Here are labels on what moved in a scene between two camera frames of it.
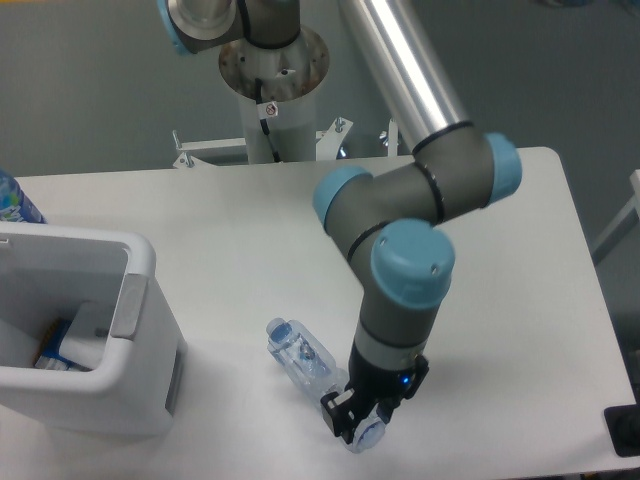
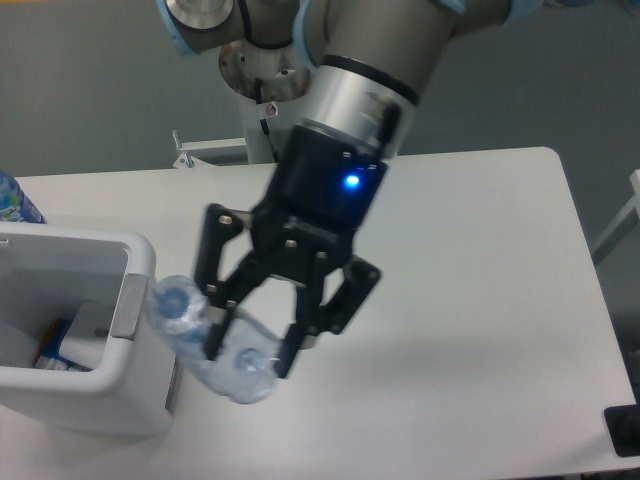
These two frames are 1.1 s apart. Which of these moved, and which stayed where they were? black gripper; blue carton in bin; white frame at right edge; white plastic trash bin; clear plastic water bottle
Moved: clear plastic water bottle; black gripper
Stayed: white frame at right edge; blue carton in bin; white plastic trash bin
